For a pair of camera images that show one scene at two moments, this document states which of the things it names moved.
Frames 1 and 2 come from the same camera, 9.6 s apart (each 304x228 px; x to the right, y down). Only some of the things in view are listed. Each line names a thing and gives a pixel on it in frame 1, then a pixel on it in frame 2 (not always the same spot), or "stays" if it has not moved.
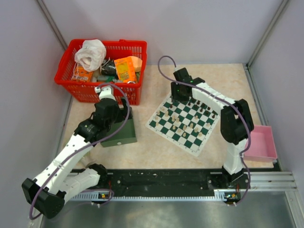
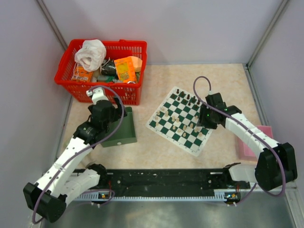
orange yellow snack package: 125,69 stays
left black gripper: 122,113 stays
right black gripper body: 177,93 -> 206,118
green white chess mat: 187,124 stays
